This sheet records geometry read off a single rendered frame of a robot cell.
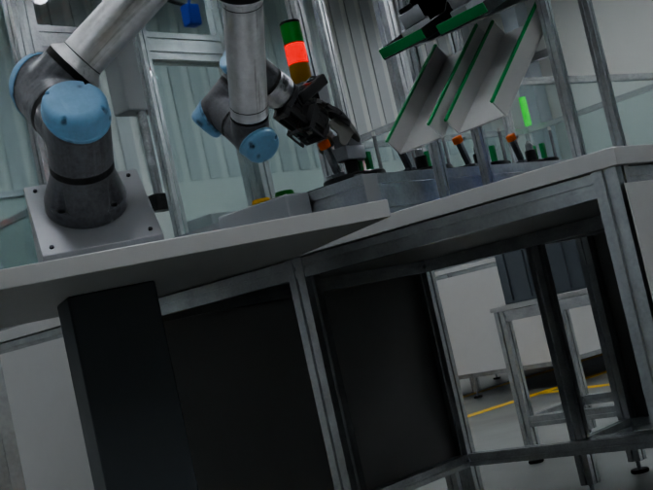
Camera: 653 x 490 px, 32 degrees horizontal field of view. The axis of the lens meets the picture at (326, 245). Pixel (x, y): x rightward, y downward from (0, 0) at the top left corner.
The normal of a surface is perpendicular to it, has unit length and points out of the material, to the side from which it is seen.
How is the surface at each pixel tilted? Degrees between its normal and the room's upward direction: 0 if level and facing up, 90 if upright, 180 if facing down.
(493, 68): 45
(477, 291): 90
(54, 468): 90
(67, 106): 52
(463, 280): 90
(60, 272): 90
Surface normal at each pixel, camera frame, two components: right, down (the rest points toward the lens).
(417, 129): -0.70, -0.60
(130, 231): 0.04, -0.79
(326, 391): -0.66, 0.09
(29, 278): 0.33, -0.15
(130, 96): 0.72, -0.21
